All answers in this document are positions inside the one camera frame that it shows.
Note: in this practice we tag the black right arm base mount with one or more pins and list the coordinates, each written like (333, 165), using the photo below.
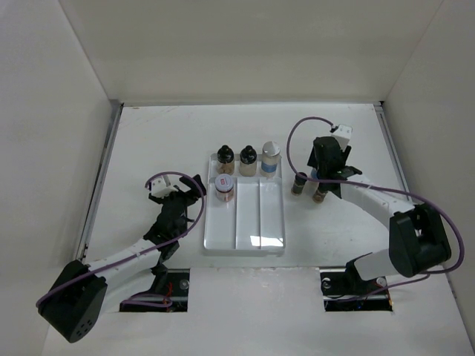
(355, 285)

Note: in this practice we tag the left aluminium table rail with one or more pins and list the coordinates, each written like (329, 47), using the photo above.
(85, 231)

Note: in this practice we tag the right aluminium table rail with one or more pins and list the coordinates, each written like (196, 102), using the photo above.
(379, 109)

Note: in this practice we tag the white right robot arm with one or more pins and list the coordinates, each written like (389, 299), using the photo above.
(417, 237)

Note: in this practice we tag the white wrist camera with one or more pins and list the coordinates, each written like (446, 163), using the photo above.
(160, 187)
(342, 134)

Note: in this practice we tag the aluminium table rail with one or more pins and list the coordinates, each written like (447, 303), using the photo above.
(85, 231)
(379, 109)

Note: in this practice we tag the black flip-lid small jar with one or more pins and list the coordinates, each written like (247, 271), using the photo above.
(320, 193)

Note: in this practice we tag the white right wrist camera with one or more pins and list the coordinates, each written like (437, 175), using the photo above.
(342, 134)

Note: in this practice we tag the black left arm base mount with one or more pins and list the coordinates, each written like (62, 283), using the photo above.
(161, 284)

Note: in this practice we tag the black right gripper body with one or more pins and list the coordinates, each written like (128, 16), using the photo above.
(346, 154)

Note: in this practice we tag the white-cap orange-label spice jar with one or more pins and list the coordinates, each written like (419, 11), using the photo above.
(224, 187)

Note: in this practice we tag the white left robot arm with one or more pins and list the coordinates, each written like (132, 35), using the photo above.
(83, 291)

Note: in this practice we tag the black-cap brown spice jar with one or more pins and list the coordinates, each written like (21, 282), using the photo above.
(299, 183)

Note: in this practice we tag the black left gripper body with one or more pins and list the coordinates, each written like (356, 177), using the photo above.
(185, 198)

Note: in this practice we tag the black-cap white powder bottle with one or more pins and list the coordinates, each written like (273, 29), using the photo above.
(248, 161)

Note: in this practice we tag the black-cap brown spice bottle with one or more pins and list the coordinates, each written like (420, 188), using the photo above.
(225, 160)

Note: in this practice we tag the silver-cap blue-label bottle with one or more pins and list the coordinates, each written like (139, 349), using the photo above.
(270, 158)

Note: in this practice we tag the white divided organizer tray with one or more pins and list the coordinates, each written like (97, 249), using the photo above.
(252, 223)

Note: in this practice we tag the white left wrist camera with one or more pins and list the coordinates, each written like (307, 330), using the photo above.
(160, 187)

